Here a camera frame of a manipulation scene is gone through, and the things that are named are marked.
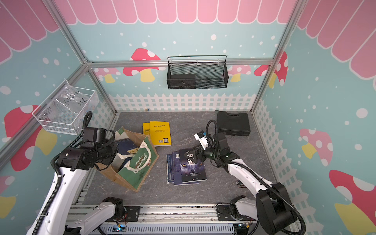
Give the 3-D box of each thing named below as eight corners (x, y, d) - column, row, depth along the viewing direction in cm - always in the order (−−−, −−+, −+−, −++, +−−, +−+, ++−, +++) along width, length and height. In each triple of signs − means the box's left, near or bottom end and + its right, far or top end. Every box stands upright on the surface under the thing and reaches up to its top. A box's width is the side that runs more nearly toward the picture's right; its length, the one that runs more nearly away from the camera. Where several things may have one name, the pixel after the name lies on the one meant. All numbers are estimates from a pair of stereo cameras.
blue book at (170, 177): (167, 183, 86) (166, 182, 84) (167, 156, 97) (166, 154, 95) (174, 183, 86) (173, 181, 84) (173, 155, 97) (172, 153, 95)
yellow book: (151, 149, 101) (149, 145, 97) (151, 125, 114) (150, 121, 111) (171, 146, 102) (171, 142, 99) (169, 122, 116) (168, 119, 112)
